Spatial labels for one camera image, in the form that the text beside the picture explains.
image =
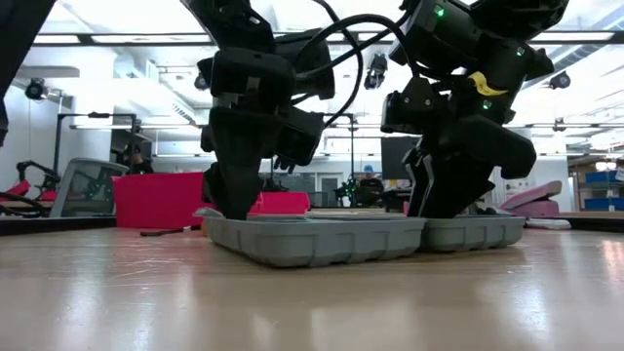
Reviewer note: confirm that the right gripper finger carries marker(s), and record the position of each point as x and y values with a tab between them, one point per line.
421	170
458	190

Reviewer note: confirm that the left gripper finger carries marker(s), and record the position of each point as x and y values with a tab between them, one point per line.
208	183
234	170

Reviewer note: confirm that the grey plastic tool case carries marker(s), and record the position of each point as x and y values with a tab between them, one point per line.
317	244

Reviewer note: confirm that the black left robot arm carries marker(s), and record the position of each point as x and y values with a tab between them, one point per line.
229	19

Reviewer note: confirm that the black background robot arm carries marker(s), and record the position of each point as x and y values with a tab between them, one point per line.
36	168

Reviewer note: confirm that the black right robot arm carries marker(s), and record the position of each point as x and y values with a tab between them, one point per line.
512	19

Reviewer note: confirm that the black monitor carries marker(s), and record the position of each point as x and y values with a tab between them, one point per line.
392	158

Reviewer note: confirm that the black work glove red cuff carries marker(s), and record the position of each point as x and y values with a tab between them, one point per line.
487	211

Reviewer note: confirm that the red plastic bin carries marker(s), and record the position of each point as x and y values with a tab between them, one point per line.
161	200

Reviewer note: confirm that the yellow tag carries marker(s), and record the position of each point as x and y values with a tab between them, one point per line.
482	85

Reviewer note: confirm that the black metal stand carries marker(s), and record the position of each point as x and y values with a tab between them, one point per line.
57	146
352	146

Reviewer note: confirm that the pink stapler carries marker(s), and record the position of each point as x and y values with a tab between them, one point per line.
536	207

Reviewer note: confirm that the small white piece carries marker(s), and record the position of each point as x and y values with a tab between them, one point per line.
548	224

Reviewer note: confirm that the blue storage bin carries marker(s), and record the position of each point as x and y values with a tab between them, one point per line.
604	204
604	177

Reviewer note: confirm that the red angular object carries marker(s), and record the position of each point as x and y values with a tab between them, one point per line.
29	187

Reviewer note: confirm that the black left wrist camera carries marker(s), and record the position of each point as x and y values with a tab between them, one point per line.
312	63

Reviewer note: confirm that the black aluminium table frame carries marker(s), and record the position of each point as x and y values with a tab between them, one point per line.
49	225

